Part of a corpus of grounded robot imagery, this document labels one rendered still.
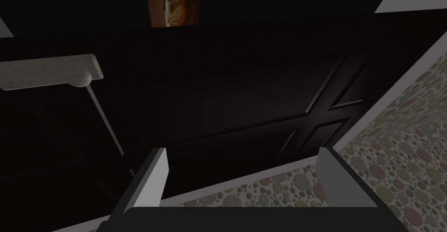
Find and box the orange framed wall picture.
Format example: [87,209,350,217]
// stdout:
[144,0,199,28]

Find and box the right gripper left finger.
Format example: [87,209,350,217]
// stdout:
[112,147,170,216]

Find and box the black panelled door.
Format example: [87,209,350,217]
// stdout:
[122,48,376,190]

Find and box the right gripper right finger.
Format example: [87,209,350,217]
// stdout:
[316,146,379,208]

